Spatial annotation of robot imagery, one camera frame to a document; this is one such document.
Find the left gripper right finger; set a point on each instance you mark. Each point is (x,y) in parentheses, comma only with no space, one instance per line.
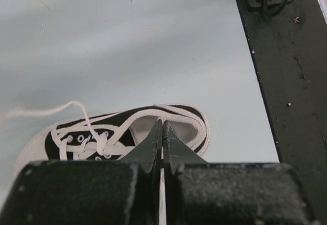
(198,192)

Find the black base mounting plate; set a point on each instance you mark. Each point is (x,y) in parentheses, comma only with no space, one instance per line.
(289,55)

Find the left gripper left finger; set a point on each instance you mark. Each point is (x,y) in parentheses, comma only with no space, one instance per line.
(90,192)

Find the black white sneaker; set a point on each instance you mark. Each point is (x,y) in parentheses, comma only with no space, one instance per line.
(109,136)

